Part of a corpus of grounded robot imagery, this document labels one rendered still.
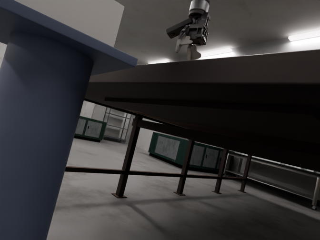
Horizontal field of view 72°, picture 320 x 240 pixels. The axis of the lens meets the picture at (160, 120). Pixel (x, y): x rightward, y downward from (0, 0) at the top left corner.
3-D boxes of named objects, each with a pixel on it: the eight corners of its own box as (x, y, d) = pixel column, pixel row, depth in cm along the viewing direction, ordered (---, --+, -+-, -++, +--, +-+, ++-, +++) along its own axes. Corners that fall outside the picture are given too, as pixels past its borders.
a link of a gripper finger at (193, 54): (199, 68, 94) (199, 45, 90) (186, 66, 97) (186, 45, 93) (202, 66, 96) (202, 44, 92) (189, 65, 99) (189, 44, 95)
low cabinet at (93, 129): (85, 135, 818) (90, 117, 822) (101, 143, 692) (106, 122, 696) (35, 125, 717) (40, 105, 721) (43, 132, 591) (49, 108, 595)
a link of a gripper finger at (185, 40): (186, 45, 79) (196, 33, 84) (172, 45, 82) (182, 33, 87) (188, 53, 81) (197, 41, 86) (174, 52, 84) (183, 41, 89)
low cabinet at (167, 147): (190, 162, 793) (195, 142, 797) (230, 175, 655) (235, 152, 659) (146, 154, 679) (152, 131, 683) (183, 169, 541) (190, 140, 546)
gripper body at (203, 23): (200, 37, 84) (207, 8, 85) (179, 37, 88) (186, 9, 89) (205, 47, 91) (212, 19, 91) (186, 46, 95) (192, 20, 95)
